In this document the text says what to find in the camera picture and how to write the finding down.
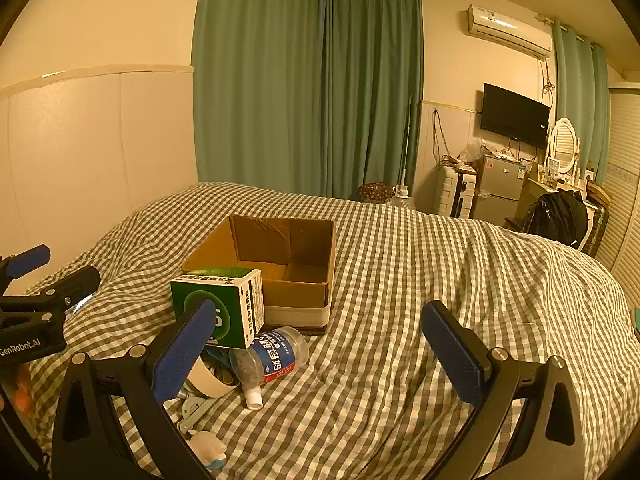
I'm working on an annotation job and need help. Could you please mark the light blue plastic clip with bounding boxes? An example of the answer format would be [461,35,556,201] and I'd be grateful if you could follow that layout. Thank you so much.
[177,392,221,433]

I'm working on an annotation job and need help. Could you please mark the dressing table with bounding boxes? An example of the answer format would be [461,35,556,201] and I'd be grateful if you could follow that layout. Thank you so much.
[517,170,586,231]

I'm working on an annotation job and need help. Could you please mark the clear plastic bag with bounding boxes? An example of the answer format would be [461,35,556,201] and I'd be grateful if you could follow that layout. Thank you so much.
[459,137,493,166]

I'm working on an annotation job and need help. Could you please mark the green carton box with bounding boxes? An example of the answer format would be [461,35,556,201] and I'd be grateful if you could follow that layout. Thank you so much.
[170,267,266,350]

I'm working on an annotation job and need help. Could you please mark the white oval vanity mirror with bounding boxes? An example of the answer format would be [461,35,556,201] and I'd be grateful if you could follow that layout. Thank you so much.
[547,117,581,176]

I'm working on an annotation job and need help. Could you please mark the wide green curtain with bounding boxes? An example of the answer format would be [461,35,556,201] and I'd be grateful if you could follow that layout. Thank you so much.
[191,0,326,198]

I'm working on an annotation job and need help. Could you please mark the black backpack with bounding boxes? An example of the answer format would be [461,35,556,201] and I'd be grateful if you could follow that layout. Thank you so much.
[522,189,590,251]

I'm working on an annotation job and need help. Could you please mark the louvred wardrobe doors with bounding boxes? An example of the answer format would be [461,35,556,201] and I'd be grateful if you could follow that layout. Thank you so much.
[592,87,640,306]

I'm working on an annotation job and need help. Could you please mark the thin white pole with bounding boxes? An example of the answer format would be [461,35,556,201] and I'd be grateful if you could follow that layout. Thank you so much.
[400,95,413,191]

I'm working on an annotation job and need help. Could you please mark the white ribbed suitcase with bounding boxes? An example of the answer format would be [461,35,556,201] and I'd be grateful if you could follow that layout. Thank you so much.
[436,165,478,220]

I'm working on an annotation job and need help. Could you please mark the green curtain with eyelets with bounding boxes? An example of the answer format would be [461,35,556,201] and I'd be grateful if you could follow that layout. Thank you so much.
[552,20,611,186]

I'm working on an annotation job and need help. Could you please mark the green checked blanket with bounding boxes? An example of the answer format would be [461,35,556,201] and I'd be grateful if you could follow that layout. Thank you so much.
[22,181,636,480]

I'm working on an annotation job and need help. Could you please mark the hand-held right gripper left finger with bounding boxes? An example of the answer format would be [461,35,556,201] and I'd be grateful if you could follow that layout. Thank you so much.
[51,299,217,480]

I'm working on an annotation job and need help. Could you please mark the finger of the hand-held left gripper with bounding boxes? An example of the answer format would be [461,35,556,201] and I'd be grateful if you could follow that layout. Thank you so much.
[0,265,102,328]
[0,244,52,297]

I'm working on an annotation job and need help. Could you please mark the dark chair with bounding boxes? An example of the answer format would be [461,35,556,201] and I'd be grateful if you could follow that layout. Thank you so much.
[505,195,611,261]

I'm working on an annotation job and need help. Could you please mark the clear water jug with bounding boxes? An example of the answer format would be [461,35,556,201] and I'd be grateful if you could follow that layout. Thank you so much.
[389,185,417,211]

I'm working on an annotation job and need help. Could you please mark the cardboard box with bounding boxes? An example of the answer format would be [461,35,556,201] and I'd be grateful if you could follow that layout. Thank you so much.
[181,215,336,336]

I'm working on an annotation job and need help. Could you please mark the white tape roll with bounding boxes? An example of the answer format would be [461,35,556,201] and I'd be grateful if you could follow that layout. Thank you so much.
[186,350,241,400]

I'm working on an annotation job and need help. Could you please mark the white air conditioner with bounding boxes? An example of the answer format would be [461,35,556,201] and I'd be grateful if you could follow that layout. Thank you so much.
[467,4,553,58]

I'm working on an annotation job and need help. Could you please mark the hanging wall cable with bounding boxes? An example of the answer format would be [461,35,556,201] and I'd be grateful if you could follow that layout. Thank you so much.
[431,107,448,166]

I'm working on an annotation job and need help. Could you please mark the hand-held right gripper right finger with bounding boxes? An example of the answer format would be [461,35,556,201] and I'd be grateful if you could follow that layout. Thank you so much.
[421,301,587,480]

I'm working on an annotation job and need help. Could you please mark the brown patterned bag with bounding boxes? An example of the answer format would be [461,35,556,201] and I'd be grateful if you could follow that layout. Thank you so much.
[358,182,392,204]

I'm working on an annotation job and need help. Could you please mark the black wall television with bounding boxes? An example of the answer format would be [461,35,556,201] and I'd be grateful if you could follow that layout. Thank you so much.
[481,83,551,150]

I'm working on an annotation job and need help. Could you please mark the air conditioner pipe cable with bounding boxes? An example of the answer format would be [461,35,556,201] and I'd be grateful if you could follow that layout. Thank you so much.
[537,55,557,106]

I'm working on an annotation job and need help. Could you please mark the narrow green curtain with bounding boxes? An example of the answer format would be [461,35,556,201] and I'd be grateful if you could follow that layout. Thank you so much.
[320,0,425,206]

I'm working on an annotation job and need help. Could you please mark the silver small fridge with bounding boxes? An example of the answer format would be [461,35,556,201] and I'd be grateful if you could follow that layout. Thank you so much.
[472,154,533,228]

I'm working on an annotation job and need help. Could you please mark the clear jar with blue label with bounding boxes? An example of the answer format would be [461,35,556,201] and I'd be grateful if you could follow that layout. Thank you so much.
[231,326,308,410]

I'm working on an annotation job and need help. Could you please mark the small white soft item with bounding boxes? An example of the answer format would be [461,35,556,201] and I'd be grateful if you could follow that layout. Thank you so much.
[187,430,228,471]

